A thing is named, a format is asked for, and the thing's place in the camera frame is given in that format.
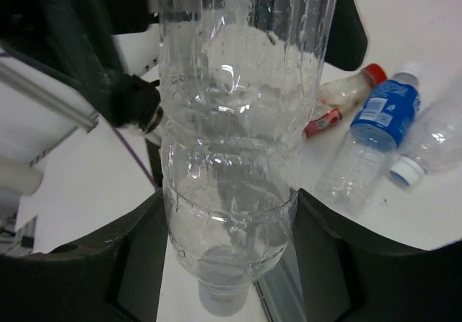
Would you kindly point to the red-capped labelled plastic bottle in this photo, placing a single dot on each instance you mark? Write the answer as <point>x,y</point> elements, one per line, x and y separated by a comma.
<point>339,98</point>

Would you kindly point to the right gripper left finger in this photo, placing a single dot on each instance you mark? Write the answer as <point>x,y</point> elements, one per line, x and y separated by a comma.
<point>111,274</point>

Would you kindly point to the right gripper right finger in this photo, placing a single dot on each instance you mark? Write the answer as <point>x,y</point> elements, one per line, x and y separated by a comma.
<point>350,273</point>

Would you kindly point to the clear bottle blue-white cap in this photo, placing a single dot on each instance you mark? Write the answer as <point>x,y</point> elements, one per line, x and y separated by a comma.
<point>433,143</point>

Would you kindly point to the aluminium frame rail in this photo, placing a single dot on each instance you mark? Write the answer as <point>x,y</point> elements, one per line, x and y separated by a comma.
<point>41,96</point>

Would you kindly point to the blue-label bottle white cap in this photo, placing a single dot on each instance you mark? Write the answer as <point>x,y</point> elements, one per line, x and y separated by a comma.
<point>367,148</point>

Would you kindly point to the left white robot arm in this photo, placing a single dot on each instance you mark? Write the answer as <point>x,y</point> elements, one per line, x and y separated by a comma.
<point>72,42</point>

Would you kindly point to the clear crushed bottle blue cap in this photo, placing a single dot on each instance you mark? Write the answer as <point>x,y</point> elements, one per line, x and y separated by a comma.
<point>238,84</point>

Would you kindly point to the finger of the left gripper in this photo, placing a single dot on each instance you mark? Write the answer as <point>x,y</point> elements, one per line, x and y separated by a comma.
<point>347,41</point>

